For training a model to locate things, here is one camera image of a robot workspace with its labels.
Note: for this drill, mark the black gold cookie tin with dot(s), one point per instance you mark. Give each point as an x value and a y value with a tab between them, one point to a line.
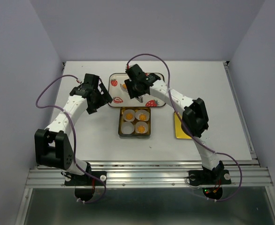
134	135

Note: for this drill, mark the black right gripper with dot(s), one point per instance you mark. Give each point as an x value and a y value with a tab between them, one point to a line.
132	93

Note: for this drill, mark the gold tin lid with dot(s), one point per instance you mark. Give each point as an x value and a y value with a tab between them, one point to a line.
179	133

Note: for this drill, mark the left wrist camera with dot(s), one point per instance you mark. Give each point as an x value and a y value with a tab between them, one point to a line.
91	79

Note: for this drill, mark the orange swirl cookie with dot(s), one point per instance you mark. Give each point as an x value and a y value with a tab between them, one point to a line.
142	117

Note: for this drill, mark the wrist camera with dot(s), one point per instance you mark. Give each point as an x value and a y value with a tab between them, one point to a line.
91	79
134	72

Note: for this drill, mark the white paper cup front right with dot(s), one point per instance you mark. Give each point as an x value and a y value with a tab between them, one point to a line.
141	123

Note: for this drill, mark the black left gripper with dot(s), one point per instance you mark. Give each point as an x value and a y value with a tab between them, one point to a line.
105	98

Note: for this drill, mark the white paper cup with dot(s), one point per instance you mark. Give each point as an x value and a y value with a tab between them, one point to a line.
138	112
127	128
141	123
129	111

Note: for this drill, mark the white paper cup back right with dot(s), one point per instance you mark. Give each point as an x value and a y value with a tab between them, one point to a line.
138	112

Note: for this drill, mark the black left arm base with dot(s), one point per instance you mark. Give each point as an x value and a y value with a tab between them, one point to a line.
72	180

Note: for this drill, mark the aluminium table edge rail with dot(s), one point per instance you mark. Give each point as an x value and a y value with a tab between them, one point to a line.
241	115

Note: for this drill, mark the strawberry print tray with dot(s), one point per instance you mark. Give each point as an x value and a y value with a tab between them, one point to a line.
122	99

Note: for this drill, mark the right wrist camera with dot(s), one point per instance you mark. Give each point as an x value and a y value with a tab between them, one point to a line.
134	72

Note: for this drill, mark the white paper cup front left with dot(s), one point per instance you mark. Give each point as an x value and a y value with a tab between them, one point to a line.
127	128

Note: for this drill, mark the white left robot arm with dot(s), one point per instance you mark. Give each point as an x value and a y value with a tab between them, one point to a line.
52	145

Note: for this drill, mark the white paper cup back left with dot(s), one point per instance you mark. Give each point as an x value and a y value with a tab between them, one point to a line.
129	111

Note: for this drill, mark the aluminium front frame rail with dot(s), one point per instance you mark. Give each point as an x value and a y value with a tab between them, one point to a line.
147	174

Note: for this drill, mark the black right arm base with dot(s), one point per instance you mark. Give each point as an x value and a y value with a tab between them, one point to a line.
206	177

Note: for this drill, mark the steel tongs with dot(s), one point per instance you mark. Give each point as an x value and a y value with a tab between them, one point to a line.
139	99

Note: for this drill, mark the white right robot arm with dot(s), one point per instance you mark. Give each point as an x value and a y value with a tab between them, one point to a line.
192	112

